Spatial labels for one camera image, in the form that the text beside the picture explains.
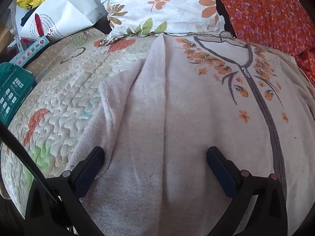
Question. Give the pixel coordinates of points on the orange floral cloth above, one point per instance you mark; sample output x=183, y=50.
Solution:
x=265, y=12

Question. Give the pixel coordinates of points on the white floral pillow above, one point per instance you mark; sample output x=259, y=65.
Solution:
x=172, y=12

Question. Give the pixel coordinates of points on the white metal shelf rack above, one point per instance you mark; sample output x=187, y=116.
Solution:
x=16, y=36

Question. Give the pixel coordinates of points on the cream patchwork quilt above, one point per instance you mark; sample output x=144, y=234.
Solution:
x=73, y=83

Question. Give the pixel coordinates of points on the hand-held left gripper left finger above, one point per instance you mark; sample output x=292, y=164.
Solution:
x=89, y=172

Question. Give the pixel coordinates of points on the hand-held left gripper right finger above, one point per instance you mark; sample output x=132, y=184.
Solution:
x=221, y=172

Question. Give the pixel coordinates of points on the cream floral knit cardigan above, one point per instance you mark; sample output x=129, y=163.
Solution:
x=172, y=115

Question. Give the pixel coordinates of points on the green cardboard box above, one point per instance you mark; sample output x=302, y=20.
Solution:
x=14, y=88

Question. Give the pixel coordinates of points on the pastel printed flat box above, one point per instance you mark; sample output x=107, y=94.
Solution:
x=29, y=52

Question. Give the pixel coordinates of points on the white paper bag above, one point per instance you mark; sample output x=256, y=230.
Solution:
x=71, y=12

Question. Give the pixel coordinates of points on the dark cloth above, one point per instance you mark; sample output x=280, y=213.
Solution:
x=102, y=25

